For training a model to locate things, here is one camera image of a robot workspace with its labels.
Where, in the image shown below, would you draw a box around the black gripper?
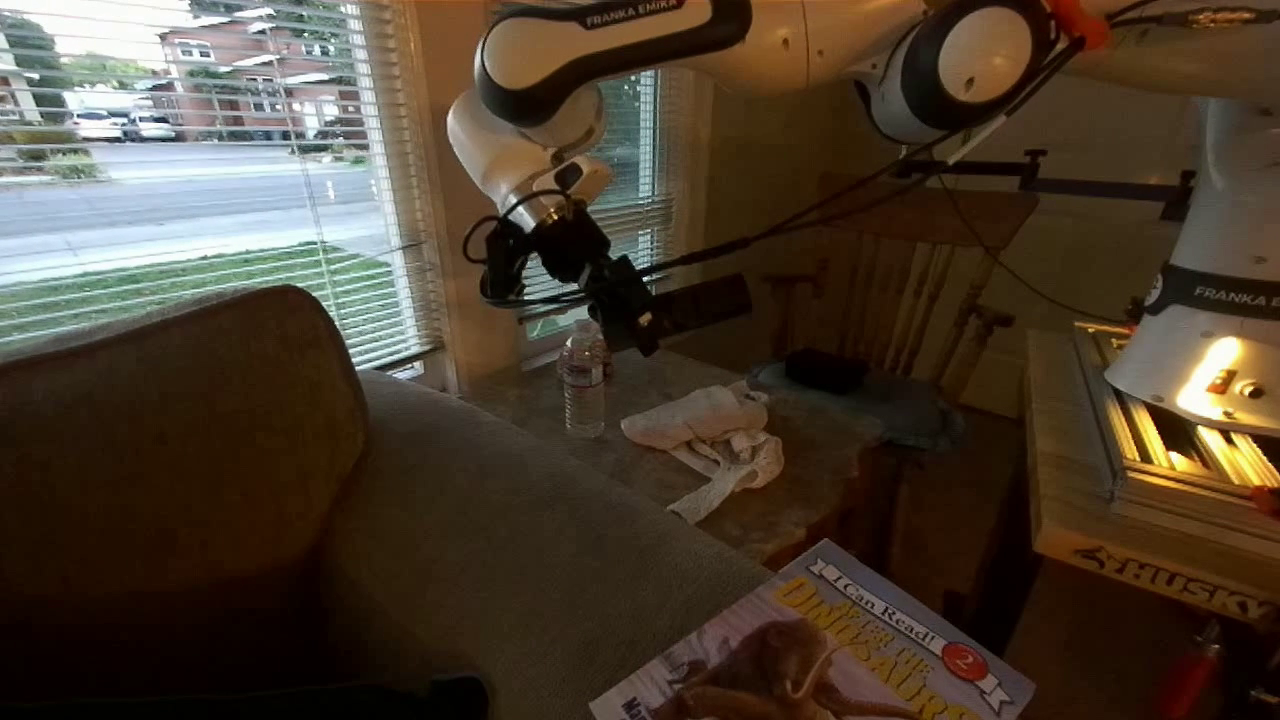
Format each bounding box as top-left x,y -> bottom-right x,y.
534,205 -> 659,356

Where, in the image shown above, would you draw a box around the grey remote control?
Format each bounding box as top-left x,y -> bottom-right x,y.
657,275 -> 752,336

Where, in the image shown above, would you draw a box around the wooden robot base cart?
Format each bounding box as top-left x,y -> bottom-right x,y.
1025,325 -> 1280,629

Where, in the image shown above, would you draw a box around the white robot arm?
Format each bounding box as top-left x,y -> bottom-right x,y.
447,0 -> 1280,434

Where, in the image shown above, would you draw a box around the clear plastic water bottle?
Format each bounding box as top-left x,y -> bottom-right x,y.
562,318 -> 610,434

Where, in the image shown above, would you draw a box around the white crocheted cloth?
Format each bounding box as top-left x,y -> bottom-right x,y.
621,382 -> 784,523

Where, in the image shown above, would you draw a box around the black object on cushion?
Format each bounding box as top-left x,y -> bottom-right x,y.
784,348 -> 870,395

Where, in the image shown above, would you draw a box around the wooden rocking chair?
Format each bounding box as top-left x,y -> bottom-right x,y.
761,180 -> 1038,401

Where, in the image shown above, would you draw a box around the blue ruffled seat cushion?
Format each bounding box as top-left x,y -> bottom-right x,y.
748,358 -> 963,452

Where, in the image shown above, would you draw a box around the magazine with animal cover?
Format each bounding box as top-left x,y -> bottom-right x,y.
588,540 -> 1038,720

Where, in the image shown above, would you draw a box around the olive green sofa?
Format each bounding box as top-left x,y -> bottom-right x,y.
0,288 -> 766,720

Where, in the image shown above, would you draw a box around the white window blinds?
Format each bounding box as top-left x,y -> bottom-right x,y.
0,0 -> 676,375

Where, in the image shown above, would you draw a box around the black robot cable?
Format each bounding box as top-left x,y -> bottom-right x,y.
461,37 -> 1085,318

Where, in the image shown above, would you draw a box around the black camera on clamp arm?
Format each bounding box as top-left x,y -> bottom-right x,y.
903,147 -> 1197,225

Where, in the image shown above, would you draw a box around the red handled tool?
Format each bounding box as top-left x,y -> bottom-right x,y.
1152,625 -> 1225,720

